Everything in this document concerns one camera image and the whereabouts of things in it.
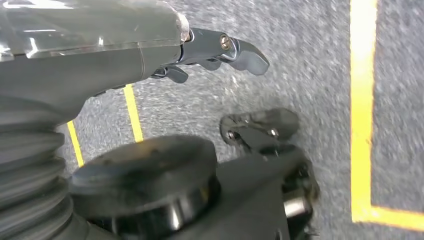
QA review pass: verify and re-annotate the black robot leg joint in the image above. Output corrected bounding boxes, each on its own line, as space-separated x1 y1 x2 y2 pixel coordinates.
69 135 321 240

